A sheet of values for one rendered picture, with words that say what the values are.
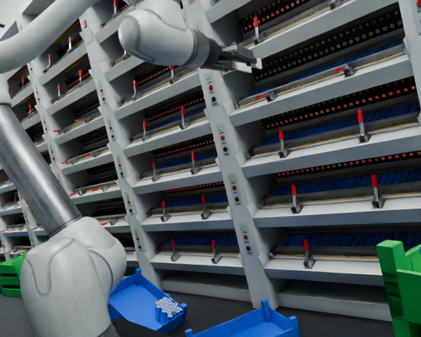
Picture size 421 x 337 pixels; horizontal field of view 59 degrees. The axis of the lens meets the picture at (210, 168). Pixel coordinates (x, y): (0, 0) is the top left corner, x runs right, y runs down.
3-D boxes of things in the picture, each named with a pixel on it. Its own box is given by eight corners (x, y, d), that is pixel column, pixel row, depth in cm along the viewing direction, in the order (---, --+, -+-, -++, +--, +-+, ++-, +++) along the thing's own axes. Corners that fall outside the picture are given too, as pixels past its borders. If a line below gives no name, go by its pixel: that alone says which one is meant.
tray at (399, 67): (415, 75, 94) (403, 39, 91) (234, 126, 136) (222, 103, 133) (428, 49, 107) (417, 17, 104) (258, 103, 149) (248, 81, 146)
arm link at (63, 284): (24, 366, 76) (-10, 263, 75) (63, 325, 94) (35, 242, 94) (99, 344, 75) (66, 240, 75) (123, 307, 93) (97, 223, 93)
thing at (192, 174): (226, 180, 143) (210, 150, 139) (135, 194, 185) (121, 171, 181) (250, 153, 156) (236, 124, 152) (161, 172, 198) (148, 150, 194)
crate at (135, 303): (185, 321, 146) (188, 305, 143) (144, 349, 131) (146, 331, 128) (137, 282, 164) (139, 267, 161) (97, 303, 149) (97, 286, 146)
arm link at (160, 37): (198, 61, 85) (193, 4, 85) (142, 47, 73) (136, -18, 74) (168, 73, 92) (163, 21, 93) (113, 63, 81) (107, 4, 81)
